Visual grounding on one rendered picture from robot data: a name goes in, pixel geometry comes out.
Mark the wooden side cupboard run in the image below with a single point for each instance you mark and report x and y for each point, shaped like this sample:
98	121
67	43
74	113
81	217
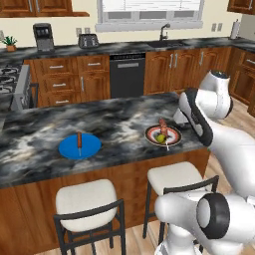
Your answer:
244	76

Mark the silver toaster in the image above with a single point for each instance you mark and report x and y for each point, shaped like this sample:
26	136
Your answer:
88	41

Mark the wooden wall cupboard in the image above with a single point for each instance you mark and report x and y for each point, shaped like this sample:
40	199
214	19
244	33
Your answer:
241	6

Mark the silver gas stove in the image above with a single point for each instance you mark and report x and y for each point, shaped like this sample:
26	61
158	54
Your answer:
18	89

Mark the grey coffee machine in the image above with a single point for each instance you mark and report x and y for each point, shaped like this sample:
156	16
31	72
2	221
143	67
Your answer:
43	36

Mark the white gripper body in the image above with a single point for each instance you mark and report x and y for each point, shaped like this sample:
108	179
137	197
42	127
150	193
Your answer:
180	118

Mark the wooden island cabinet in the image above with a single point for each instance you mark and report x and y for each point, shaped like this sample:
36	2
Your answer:
132	186

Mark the potted green plant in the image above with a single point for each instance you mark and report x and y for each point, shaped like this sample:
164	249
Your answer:
10	42

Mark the patterned round plate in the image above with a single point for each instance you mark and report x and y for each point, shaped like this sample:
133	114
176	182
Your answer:
172	135

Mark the blue plate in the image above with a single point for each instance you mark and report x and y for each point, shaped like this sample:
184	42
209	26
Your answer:
89	147

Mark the wooden sink cupboard run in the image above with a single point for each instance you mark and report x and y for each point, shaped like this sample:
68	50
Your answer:
172	71

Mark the brown skewered sausage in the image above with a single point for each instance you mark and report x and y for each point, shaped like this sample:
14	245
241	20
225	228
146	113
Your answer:
79	139

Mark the white framed window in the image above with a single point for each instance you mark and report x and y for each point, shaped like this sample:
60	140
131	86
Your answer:
149	13

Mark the wooden wall cupboards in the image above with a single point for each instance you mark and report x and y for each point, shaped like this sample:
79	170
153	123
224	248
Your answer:
40	7

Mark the white cushioned black stool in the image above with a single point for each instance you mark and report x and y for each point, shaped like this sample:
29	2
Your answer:
84	202
172	176

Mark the wooden drawer cupboard run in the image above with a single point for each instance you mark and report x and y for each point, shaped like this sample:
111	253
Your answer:
66	79

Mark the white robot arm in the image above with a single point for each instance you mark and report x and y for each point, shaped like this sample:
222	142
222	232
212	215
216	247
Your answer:
229	149

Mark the grey wall socket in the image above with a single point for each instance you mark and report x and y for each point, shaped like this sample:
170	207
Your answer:
78	31
87	30
219	27
213	27

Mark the dark sink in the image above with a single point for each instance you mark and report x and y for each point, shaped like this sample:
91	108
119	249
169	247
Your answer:
165	43

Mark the dark tap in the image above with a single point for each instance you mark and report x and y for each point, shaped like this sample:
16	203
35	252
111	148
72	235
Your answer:
163	32

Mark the white paper towel roll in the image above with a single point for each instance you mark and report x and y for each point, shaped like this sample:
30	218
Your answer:
235	30

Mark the red-brown sausage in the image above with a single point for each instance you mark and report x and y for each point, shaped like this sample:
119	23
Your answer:
163	126

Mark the black dishwasher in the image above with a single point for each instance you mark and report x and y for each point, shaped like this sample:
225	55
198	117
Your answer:
127	78

